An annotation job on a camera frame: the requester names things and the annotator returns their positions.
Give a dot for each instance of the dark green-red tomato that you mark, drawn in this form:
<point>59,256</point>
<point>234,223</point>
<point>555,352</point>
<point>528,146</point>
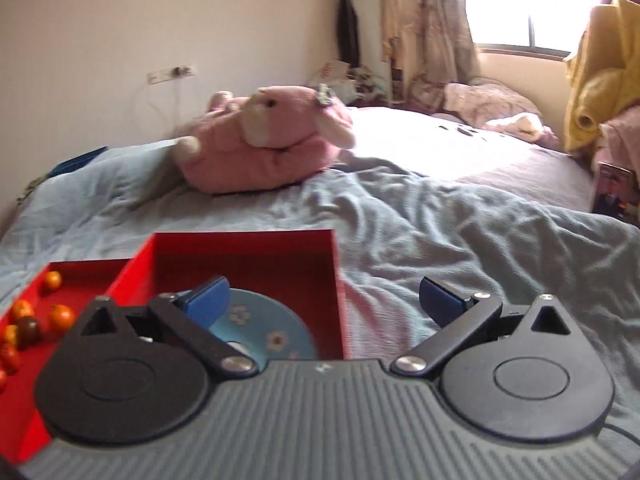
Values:
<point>28,331</point>

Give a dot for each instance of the light blue blanket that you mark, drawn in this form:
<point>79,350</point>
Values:
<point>393,228</point>

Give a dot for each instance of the red fruit tray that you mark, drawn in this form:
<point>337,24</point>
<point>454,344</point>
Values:
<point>22,432</point>

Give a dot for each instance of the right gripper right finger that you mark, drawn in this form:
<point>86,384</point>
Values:
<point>463,320</point>

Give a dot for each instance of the red plate tray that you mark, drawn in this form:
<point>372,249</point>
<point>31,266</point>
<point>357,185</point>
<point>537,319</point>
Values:
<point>298,268</point>

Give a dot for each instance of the floral curtain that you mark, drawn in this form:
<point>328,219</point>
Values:
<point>430,43</point>

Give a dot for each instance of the yellow towel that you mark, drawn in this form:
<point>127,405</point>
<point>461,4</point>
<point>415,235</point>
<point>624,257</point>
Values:
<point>603,72</point>

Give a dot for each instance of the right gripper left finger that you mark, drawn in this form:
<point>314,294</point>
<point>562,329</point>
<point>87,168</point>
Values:
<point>187,316</point>

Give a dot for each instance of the pink crumpled bedding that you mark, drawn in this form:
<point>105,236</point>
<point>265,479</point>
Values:
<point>491,105</point>

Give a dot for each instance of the blue cartoon plate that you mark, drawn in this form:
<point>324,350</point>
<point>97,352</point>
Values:
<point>264,329</point>

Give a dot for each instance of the framed photo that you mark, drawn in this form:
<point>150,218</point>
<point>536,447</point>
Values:
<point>615,193</point>

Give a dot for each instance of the mandarin orange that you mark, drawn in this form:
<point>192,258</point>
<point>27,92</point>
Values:
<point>10,335</point>

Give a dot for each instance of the small orange kumquat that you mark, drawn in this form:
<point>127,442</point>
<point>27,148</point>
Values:
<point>52,280</point>

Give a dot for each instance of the pink plush pig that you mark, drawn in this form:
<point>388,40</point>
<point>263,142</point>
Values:
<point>277,136</point>

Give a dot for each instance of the wall power strip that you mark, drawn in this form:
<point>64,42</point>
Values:
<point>169,74</point>

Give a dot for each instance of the mandarin with stem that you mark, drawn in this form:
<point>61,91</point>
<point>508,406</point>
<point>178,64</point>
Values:
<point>61,319</point>

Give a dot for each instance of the yellow orange tomato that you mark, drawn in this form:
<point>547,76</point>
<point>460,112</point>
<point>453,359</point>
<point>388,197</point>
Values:
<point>21,309</point>

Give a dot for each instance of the blue plastic basket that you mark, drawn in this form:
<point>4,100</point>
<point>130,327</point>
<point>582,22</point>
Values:
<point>75,163</point>

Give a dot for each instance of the red apple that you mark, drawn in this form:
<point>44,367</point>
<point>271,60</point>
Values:
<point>10,359</point>

